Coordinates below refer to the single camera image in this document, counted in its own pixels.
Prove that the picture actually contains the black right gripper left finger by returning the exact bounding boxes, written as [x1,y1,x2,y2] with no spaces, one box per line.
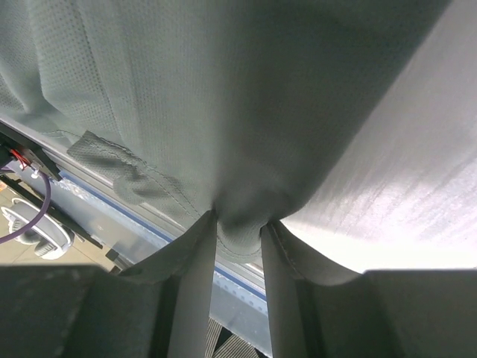
[1,211,217,357]

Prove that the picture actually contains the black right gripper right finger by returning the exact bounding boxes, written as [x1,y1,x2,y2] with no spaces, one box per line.
[261,222,476,357]

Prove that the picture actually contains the grey t shirt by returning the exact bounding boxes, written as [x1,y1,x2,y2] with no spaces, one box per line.
[0,0,454,264]

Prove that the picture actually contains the aluminium mounting rail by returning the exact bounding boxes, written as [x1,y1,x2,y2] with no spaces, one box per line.
[1,118,265,299]

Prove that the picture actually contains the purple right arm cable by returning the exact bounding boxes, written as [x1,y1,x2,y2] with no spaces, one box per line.
[0,167,52,245]

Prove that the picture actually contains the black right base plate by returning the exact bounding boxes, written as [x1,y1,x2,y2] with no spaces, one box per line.
[1,123,62,181]

